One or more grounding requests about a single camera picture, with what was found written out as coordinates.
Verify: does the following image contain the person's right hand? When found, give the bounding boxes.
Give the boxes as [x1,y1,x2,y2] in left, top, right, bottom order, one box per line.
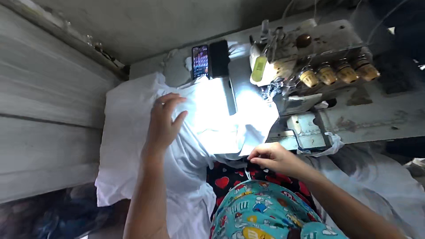
[247,142,311,180]

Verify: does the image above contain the person's left hand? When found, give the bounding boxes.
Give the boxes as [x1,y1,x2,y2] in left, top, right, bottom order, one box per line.
[146,93,188,155]

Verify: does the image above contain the white fabric garment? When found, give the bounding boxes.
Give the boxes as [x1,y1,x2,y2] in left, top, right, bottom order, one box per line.
[95,72,280,239]

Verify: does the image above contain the person's left forearm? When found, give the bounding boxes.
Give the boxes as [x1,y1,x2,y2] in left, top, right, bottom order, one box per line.
[123,149,170,239]

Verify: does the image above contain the person's right forearm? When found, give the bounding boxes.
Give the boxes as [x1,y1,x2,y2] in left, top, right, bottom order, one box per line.
[299,163,407,239]

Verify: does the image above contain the person's legs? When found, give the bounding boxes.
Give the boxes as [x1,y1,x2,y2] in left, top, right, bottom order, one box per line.
[207,160,321,221]

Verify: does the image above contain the phone with lit screen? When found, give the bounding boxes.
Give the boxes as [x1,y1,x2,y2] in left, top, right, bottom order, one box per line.
[191,44,210,80]

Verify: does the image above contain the person's body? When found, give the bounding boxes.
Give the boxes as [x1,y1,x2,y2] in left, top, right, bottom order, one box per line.
[210,179,349,239]

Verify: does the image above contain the black flat rectangular case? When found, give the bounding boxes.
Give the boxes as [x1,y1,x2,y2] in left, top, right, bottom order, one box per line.
[209,40,231,79]

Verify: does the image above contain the white plastic bag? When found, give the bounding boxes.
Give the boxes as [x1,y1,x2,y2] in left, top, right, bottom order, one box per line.
[296,132,345,157]

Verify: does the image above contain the sewing machine with yellow knobs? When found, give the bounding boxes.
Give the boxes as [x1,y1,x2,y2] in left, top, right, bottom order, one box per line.
[249,19,381,97]

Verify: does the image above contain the grey wooden panel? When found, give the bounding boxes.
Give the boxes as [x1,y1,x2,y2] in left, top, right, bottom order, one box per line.
[0,2,128,204]

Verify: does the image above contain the large whitish cloth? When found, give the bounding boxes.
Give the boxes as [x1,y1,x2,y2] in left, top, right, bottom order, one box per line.
[304,143,425,239]

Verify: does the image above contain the dark pile of fabric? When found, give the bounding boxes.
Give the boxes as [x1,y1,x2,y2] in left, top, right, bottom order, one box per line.
[0,183,131,239]

